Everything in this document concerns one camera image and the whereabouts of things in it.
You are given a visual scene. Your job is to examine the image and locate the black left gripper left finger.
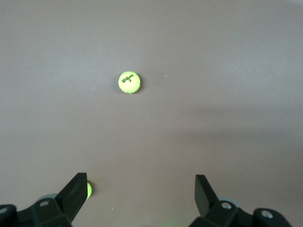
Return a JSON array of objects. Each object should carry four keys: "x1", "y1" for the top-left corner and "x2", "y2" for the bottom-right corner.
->
[{"x1": 0, "y1": 173, "x2": 89, "y2": 227}]

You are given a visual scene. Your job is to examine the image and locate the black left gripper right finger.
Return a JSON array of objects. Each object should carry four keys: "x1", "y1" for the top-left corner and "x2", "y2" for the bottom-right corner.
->
[{"x1": 189, "y1": 175, "x2": 292, "y2": 227}]

